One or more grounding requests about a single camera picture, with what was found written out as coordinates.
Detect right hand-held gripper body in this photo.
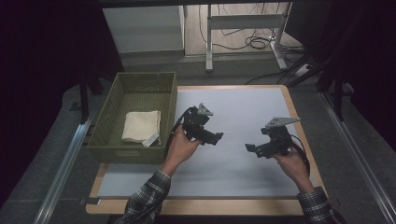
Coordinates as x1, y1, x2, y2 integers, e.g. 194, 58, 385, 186
261, 117, 302, 157

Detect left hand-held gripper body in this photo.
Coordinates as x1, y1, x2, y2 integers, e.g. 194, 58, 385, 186
182, 103, 216, 145

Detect cream printed cloth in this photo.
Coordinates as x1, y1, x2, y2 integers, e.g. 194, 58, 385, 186
120, 110, 163, 148

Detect olive green woven basket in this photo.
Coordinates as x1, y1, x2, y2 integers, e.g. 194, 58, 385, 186
87, 72, 178, 165

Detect person's right hand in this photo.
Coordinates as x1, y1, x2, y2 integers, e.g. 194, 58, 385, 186
273, 147, 314, 194

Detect person's left hand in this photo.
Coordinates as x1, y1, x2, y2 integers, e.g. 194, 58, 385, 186
161, 125, 202, 175

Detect pale grey table mat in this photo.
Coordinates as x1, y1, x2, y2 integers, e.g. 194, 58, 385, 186
96, 87, 318, 199

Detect black tripod legs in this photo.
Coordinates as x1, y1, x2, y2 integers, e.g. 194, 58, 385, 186
284, 50, 332, 89

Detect white cabinet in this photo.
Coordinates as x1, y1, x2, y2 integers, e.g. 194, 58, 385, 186
102, 5, 186, 54

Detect black tape piece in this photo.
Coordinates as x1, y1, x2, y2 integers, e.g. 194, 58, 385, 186
78, 196, 101, 206

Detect dark curtain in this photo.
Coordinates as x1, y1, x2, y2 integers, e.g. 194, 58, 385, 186
0, 0, 125, 206
284, 0, 396, 153

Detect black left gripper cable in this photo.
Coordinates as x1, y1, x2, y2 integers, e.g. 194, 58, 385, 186
165, 107, 191, 158

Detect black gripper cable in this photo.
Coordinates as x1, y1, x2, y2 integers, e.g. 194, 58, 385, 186
165, 107, 191, 158
289, 134, 312, 177

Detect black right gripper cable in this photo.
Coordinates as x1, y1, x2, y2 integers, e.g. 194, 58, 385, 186
289, 134, 312, 177

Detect aluminium rail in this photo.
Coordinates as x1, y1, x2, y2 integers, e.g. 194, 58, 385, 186
32, 114, 96, 224
319, 91, 396, 224

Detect black floor cables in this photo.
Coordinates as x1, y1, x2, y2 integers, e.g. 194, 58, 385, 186
198, 3, 306, 86

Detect white metal desk frame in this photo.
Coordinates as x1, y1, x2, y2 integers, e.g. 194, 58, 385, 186
205, 2, 290, 73

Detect black stand post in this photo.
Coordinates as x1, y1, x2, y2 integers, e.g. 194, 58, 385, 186
78, 70, 92, 125

